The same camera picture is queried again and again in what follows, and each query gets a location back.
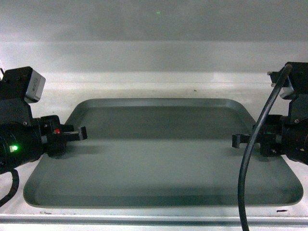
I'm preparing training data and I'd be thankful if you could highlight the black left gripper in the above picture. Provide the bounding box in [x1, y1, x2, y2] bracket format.
[37, 115, 87, 157]

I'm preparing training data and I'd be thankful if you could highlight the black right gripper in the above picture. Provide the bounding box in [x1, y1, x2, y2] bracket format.
[232, 115, 286, 156]

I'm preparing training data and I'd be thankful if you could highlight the grey silver tray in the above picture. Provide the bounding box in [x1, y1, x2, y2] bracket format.
[23, 98, 304, 209]

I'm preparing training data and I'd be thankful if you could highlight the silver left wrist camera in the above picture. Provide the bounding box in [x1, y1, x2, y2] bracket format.
[24, 70, 46, 103]

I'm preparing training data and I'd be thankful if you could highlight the black cable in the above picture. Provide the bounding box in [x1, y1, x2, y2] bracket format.
[237, 64, 293, 231]

